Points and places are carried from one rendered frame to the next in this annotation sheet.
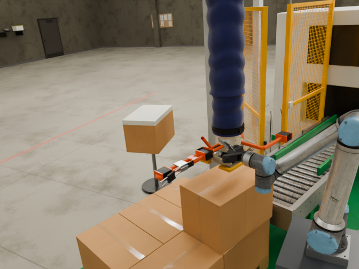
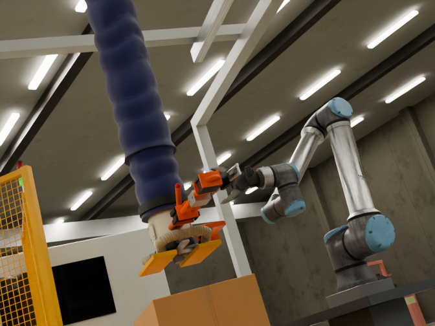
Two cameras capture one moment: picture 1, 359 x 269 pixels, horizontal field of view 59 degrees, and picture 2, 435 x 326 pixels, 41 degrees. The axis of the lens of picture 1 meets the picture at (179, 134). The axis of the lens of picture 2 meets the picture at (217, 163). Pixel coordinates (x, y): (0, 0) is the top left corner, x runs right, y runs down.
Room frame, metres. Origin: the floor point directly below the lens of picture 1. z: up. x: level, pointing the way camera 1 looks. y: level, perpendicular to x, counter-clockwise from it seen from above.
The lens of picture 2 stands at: (0.99, 1.90, 0.68)
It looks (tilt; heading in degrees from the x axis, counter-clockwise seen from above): 18 degrees up; 289
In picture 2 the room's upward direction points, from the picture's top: 17 degrees counter-clockwise
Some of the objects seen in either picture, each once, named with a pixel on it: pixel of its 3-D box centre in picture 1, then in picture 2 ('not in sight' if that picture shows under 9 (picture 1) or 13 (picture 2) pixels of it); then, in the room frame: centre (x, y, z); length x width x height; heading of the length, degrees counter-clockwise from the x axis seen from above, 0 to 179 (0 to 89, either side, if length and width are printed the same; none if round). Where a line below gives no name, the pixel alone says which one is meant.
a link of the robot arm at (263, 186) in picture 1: (263, 181); (290, 200); (1.55, -0.45, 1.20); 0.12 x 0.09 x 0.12; 143
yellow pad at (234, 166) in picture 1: (239, 158); (198, 250); (1.99, -0.40, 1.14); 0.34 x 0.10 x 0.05; 132
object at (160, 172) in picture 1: (163, 173); (207, 183); (1.67, 0.11, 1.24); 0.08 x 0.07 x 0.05; 132
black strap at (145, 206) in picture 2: (228, 126); (165, 206); (2.06, -0.34, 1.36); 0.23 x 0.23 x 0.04
